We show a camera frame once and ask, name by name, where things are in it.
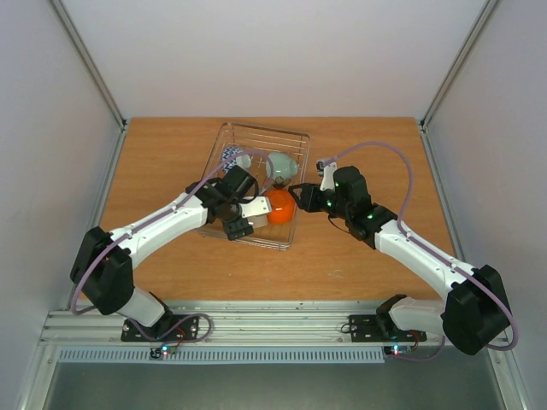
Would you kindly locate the red patterned bowl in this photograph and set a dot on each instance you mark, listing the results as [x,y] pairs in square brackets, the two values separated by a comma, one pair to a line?
[232,156]

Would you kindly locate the teal ceramic bowl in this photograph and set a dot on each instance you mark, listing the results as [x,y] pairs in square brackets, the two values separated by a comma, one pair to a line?
[280,168]

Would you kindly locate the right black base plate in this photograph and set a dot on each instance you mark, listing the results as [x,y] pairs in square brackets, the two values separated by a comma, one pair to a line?
[365,328]

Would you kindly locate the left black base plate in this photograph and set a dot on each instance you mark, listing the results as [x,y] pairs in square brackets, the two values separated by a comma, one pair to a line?
[184,328]

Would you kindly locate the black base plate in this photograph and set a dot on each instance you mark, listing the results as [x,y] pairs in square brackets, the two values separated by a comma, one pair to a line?
[184,328]
[365,328]

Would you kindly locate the white bowl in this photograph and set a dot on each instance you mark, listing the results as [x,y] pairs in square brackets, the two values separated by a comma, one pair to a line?
[282,207]
[258,222]

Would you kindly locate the grey slotted cable duct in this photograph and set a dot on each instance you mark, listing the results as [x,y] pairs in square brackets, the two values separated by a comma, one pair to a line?
[195,355]

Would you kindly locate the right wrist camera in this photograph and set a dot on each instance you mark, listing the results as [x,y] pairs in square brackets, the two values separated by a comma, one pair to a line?
[326,168]

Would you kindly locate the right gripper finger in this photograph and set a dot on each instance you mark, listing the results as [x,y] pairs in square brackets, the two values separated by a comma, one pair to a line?
[296,188]
[298,199]

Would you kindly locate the right circuit board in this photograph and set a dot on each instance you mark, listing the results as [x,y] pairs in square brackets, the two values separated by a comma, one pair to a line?
[398,350]

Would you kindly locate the circuit board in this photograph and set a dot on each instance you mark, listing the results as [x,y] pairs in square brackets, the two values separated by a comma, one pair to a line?
[398,350]
[162,352]

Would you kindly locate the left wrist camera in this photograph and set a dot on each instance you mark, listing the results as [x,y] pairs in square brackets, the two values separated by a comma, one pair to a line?
[256,207]

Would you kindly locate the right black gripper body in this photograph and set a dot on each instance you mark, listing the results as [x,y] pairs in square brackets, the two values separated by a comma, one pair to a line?
[312,201]

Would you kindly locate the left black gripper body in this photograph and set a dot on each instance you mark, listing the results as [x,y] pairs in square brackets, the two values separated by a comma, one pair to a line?
[236,231]

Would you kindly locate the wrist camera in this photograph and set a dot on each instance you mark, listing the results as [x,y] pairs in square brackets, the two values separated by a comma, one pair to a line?
[326,168]
[256,207]

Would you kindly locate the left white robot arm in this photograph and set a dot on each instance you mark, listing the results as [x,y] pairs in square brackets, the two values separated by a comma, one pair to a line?
[104,266]

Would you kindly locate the left circuit board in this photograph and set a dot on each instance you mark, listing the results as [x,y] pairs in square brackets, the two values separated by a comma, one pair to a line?
[162,352]

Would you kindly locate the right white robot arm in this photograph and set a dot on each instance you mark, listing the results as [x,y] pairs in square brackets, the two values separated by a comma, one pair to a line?
[473,308]

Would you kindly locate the aluminium rail frame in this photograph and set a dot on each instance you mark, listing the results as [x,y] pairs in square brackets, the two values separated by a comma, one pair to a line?
[236,323]

